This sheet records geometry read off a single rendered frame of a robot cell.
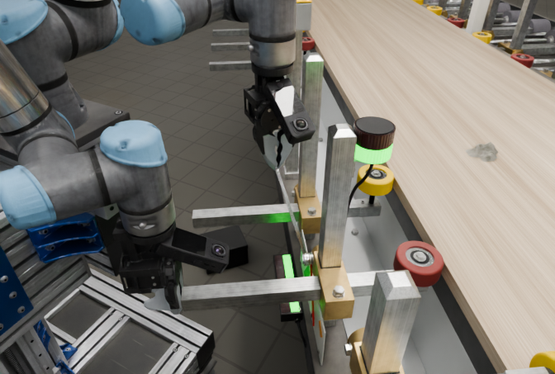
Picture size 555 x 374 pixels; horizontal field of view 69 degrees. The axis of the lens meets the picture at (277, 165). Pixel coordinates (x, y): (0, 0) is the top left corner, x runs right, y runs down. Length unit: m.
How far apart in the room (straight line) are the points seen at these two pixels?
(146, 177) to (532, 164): 0.88
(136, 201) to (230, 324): 1.24
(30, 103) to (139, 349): 1.03
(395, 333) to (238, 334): 1.28
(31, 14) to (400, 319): 0.73
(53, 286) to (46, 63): 0.46
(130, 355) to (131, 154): 1.05
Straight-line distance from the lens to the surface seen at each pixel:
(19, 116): 0.62
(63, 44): 0.88
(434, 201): 0.90
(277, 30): 0.65
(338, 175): 0.62
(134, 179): 0.54
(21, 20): 0.84
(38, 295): 1.00
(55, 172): 0.54
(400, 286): 0.42
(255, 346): 1.68
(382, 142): 0.59
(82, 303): 1.68
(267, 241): 2.03
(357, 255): 1.13
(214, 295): 0.73
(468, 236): 0.84
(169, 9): 0.57
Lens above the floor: 1.43
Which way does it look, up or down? 34 degrees down
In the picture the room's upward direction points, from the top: straight up
